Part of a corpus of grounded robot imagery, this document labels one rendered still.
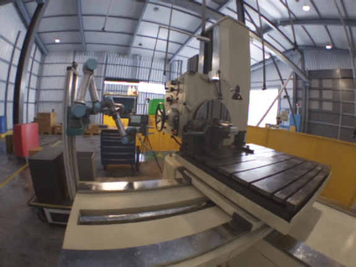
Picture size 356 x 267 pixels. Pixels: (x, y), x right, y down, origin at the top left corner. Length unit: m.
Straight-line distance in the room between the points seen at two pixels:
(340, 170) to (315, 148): 0.70
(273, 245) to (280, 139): 2.76
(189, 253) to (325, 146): 2.96
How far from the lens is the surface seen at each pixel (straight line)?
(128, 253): 0.77
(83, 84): 1.40
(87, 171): 2.72
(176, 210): 1.09
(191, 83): 1.86
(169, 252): 0.77
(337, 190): 3.37
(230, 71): 2.30
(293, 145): 3.48
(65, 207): 1.85
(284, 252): 1.16
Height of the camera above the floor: 1.34
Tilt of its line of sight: 7 degrees down
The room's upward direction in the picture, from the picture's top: 4 degrees clockwise
